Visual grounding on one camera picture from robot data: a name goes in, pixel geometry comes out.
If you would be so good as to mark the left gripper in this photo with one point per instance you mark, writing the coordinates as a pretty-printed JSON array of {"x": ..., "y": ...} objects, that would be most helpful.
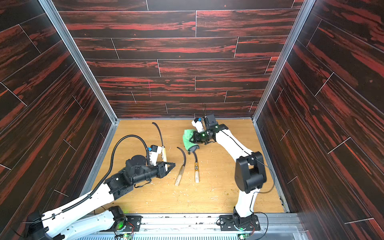
[{"x": 160, "y": 170}]

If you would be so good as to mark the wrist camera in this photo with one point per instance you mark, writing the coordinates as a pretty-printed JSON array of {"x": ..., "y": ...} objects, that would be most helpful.
[
  {"x": 154, "y": 153},
  {"x": 198, "y": 124}
]

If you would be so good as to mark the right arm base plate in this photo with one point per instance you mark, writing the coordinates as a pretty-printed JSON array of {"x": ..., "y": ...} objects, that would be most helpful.
[{"x": 235, "y": 223}]

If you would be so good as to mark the small sickle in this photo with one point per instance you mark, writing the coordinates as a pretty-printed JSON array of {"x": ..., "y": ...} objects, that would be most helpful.
[
  {"x": 164, "y": 155},
  {"x": 197, "y": 173},
  {"x": 179, "y": 177}
]

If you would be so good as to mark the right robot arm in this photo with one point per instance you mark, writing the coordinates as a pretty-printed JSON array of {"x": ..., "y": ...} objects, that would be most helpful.
[{"x": 250, "y": 170}]

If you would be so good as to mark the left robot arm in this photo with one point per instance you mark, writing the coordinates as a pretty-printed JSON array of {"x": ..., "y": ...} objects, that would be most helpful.
[{"x": 70, "y": 221}]

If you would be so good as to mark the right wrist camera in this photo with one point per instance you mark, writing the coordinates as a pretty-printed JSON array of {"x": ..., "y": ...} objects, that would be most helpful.
[{"x": 198, "y": 124}]

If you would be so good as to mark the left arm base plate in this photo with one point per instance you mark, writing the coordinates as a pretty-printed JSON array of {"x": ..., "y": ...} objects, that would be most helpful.
[{"x": 130, "y": 224}]

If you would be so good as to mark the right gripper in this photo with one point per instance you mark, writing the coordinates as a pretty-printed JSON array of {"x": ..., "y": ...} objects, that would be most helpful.
[{"x": 202, "y": 136}]

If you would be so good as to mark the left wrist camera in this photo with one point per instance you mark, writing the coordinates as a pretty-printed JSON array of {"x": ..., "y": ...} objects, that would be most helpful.
[{"x": 154, "y": 153}]

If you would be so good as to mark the green and black rag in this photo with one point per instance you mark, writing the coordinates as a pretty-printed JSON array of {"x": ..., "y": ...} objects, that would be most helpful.
[{"x": 189, "y": 143}]

